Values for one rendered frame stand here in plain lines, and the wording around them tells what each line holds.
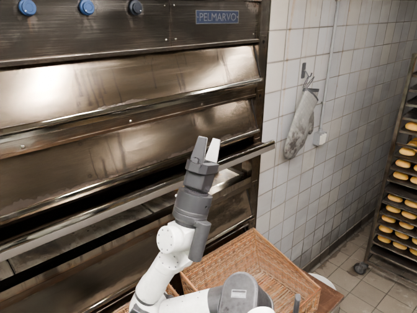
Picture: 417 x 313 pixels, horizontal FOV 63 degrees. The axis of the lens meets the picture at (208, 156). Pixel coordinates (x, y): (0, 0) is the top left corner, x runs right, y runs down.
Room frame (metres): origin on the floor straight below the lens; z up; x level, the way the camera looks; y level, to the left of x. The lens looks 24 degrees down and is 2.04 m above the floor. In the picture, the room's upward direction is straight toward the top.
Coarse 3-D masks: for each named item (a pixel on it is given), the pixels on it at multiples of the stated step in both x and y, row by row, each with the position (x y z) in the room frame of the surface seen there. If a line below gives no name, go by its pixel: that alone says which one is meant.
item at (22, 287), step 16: (240, 176) 1.67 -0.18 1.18; (224, 192) 1.53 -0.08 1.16; (128, 224) 1.22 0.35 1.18; (144, 224) 1.22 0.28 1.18; (160, 224) 1.26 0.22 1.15; (96, 240) 1.11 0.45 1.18; (112, 240) 1.11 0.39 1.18; (128, 240) 1.15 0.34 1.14; (64, 256) 1.01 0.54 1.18; (80, 256) 1.02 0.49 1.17; (32, 272) 0.93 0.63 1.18; (48, 272) 0.94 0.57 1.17; (0, 288) 0.85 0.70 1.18; (16, 288) 0.87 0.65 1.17
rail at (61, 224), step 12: (264, 144) 1.51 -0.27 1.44; (228, 156) 1.36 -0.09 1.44; (240, 156) 1.40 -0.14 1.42; (168, 180) 1.14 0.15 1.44; (180, 180) 1.17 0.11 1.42; (144, 192) 1.06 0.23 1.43; (108, 204) 0.97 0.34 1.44; (120, 204) 0.99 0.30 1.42; (84, 216) 0.91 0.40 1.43; (48, 228) 0.84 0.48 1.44; (60, 228) 0.86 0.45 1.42; (12, 240) 0.78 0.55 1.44; (24, 240) 0.79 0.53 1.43; (0, 252) 0.75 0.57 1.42
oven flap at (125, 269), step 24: (216, 216) 1.51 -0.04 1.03; (240, 216) 1.60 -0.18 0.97; (144, 240) 1.23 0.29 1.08; (96, 264) 1.08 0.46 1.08; (120, 264) 1.13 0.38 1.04; (144, 264) 1.19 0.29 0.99; (48, 288) 0.95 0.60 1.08; (72, 288) 0.99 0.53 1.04; (96, 288) 1.04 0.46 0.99; (120, 288) 1.08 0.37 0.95; (0, 312) 0.85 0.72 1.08; (24, 312) 0.88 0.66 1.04; (48, 312) 0.92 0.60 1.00; (72, 312) 0.95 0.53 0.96
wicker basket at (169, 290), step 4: (168, 284) 1.21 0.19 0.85; (168, 288) 1.21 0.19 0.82; (172, 288) 1.19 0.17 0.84; (168, 292) 1.22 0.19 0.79; (172, 292) 1.19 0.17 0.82; (176, 292) 1.19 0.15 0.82; (176, 296) 1.17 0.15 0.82; (124, 304) 1.09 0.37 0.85; (128, 304) 1.09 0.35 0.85; (120, 308) 1.07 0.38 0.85; (124, 308) 1.08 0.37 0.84; (112, 312) 1.04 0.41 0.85; (116, 312) 1.05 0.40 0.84; (120, 312) 1.06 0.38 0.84; (128, 312) 1.08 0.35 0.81
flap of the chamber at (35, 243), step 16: (240, 144) 1.63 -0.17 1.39; (256, 144) 1.59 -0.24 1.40; (240, 160) 1.39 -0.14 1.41; (144, 176) 1.28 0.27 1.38; (160, 176) 1.25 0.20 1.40; (112, 192) 1.13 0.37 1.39; (128, 192) 1.11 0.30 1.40; (160, 192) 1.10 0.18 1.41; (64, 208) 1.02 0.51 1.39; (80, 208) 1.00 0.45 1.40; (112, 208) 0.97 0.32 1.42; (128, 208) 1.01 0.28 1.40; (16, 224) 0.93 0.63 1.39; (32, 224) 0.91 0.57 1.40; (48, 224) 0.90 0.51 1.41; (80, 224) 0.89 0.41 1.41; (0, 240) 0.82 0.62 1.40; (32, 240) 0.80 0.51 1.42; (48, 240) 0.82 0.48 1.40; (0, 256) 0.74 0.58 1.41
